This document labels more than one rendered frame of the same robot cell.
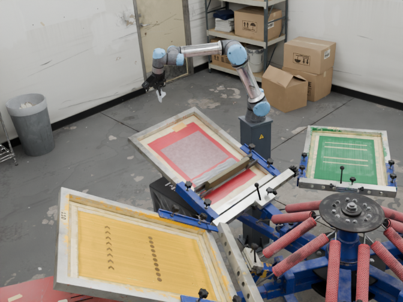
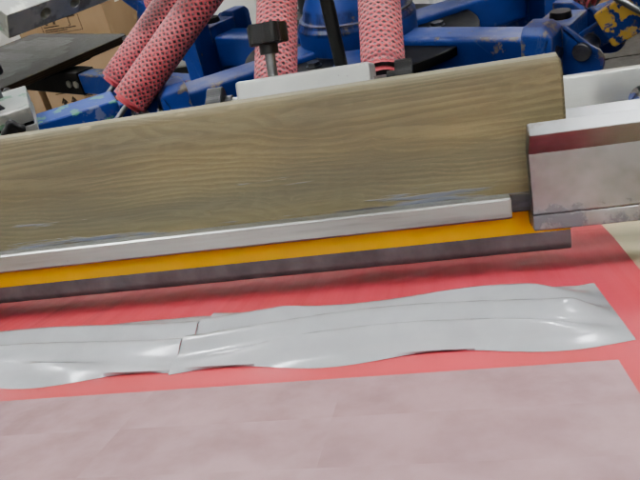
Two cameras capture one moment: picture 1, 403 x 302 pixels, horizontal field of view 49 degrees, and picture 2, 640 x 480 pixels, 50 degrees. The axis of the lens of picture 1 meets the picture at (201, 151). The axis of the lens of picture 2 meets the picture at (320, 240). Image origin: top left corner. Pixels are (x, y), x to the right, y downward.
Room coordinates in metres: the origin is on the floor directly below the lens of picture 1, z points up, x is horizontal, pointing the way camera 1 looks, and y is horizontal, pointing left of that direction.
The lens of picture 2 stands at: (2.39, 0.16, 1.32)
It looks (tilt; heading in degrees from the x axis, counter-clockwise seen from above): 31 degrees down; 235
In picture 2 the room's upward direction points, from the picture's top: 13 degrees counter-clockwise
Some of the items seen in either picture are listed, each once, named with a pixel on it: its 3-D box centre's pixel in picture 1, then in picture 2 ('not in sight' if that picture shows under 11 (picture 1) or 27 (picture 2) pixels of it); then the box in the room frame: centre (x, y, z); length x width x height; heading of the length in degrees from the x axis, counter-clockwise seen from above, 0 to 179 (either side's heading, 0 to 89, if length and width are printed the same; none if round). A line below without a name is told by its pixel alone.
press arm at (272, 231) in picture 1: (251, 222); not in sight; (2.08, -0.27, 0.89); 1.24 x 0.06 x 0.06; 42
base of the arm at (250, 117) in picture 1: (255, 112); not in sight; (2.87, -0.41, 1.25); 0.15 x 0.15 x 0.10
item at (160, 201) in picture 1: (176, 223); not in sight; (2.31, 0.21, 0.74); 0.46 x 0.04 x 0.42; 42
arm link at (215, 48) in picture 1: (204, 49); not in sight; (2.83, -0.07, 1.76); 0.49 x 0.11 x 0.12; 95
